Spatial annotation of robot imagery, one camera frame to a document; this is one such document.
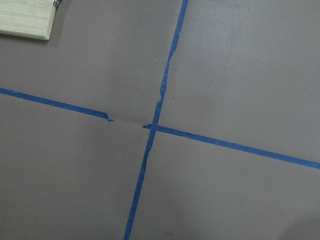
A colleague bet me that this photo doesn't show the wooden cutting board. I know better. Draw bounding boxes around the wooden cutting board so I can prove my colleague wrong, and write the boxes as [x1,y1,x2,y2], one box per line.
[0,0,61,41]

